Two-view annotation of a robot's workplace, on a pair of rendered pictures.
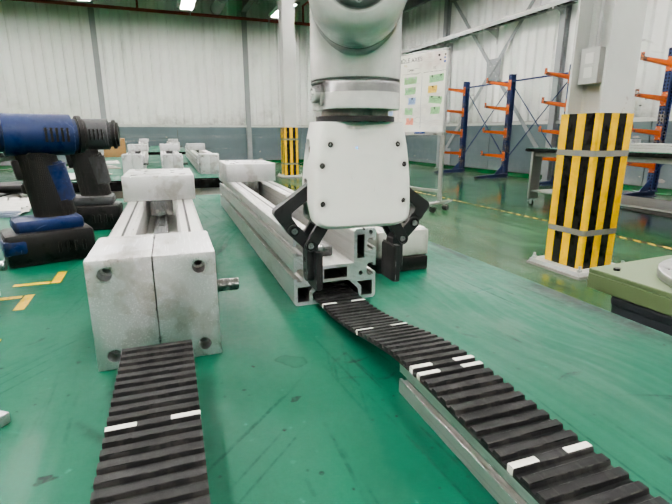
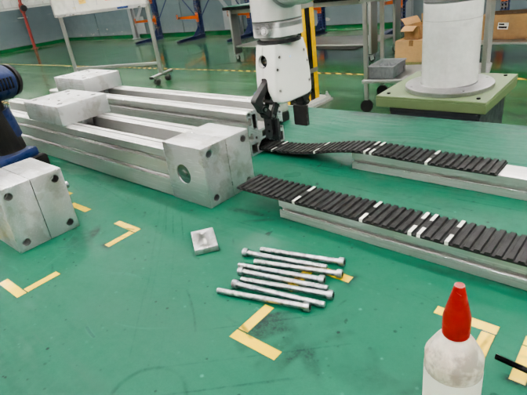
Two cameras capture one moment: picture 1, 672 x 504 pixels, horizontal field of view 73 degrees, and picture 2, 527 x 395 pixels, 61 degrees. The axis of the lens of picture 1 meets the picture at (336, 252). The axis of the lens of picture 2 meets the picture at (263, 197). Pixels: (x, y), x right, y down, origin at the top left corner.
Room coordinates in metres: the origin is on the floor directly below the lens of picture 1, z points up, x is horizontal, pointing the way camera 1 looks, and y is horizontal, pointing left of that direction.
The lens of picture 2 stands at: (-0.24, 0.39, 1.08)
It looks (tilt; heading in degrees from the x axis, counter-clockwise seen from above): 26 degrees down; 334
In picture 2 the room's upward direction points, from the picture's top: 8 degrees counter-clockwise
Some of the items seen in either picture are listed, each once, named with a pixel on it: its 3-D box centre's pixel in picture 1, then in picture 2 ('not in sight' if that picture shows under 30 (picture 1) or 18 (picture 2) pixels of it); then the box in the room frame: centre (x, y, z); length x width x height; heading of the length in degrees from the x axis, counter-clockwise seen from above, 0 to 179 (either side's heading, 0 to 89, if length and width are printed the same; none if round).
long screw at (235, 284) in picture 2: not in sight; (276, 293); (0.10, 0.22, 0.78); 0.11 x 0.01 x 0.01; 34
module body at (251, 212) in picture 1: (267, 212); (145, 110); (0.88, 0.13, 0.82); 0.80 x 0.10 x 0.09; 20
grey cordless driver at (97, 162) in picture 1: (69, 175); not in sight; (0.93, 0.54, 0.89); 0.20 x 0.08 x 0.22; 110
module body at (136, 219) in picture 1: (163, 217); (75, 134); (0.82, 0.31, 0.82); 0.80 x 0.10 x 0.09; 20
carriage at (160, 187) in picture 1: (160, 190); (68, 112); (0.82, 0.31, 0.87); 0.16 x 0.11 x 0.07; 20
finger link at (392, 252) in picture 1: (401, 247); (304, 106); (0.47, -0.07, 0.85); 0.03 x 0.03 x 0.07; 19
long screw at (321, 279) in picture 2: not in sight; (279, 272); (0.13, 0.20, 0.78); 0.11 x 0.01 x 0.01; 34
